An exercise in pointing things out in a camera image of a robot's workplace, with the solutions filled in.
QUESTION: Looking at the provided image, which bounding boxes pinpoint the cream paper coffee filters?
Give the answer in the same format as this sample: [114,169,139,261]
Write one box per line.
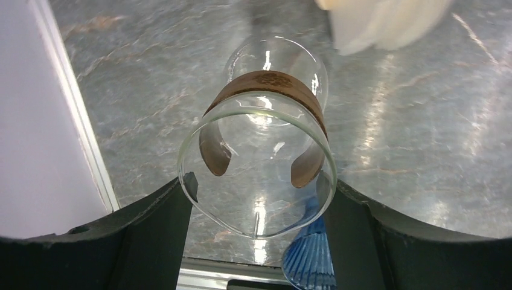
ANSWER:
[315,0,453,56]

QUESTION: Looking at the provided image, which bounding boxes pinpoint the glass carafe with wooden band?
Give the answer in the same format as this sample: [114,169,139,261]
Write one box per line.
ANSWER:
[178,33,337,240]

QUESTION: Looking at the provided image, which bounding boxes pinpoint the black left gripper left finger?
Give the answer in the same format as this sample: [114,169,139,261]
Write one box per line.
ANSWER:
[1,173,198,289]

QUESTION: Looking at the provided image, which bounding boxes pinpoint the blue plastic coffee dripper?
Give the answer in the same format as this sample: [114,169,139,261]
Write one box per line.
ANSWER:
[281,217,338,290]

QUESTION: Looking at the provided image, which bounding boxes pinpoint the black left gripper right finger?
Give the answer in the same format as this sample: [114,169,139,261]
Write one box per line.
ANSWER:
[323,181,511,289]

